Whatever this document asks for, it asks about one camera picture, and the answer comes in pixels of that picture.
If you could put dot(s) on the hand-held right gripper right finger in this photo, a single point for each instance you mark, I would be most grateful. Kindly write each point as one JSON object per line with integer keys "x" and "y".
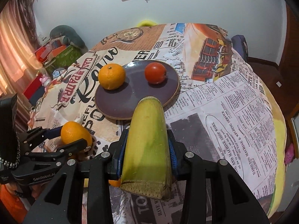
{"x": 172, "y": 158}

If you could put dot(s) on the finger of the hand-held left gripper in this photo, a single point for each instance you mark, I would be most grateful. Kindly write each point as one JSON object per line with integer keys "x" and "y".
{"x": 70, "y": 148}
{"x": 53, "y": 131}

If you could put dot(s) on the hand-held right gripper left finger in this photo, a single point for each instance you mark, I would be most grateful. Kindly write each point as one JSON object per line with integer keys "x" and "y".
{"x": 120, "y": 161}

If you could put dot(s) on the large orange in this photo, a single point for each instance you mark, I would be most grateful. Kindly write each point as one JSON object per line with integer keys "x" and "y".
{"x": 111, "y": 76}
{"x": 73, "y": 133}

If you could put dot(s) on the green yellow sugarcane piece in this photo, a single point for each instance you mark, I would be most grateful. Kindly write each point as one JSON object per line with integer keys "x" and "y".
{"x": 144, "y": 144}

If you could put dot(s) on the purple round plate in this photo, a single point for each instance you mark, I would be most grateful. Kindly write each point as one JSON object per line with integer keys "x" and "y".
{"x": 130, "y": 93}

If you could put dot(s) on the red box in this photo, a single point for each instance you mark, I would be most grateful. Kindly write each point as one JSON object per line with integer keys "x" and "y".
{"x": 32, "y": 88}

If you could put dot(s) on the orange cloth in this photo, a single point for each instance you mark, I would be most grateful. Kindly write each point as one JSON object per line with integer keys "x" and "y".
{"x": 11, "y": 203}

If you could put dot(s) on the newspaper print tablecloth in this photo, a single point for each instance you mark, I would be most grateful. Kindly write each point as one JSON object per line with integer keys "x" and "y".
{"x": 233, "y": 112}

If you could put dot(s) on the green storage box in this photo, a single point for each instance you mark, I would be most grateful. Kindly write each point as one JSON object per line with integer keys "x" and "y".
{"x": 67, "y": 56}

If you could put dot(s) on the orange cardboard box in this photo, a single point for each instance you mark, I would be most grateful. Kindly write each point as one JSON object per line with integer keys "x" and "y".
{"x": 53, "y": 52}

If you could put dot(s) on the pink brown curtain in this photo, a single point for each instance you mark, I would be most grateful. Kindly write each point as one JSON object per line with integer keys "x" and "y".
{"x": 14, "y": 51}

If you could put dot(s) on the red tomato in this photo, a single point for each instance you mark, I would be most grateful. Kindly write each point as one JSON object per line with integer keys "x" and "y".
{"x": 154, "y": 73}

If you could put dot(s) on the grey plush pillow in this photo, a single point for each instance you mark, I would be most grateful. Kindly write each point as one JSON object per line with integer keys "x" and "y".
{"x": 67, "y": 33}

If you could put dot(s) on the yellow blanket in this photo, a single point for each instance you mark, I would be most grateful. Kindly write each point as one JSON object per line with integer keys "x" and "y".
{"x": 278, "y": 144}

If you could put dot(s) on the pink plastic object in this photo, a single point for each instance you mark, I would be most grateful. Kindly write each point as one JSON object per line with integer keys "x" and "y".
{"x": 289, "y": 154}

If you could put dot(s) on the dark blue backpack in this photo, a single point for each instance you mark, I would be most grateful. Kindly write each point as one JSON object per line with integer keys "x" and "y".
{"x": 239, "y": 45}

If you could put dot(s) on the brown wooden door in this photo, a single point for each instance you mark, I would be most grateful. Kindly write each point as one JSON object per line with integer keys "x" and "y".
{"x": 293, "y": 32}

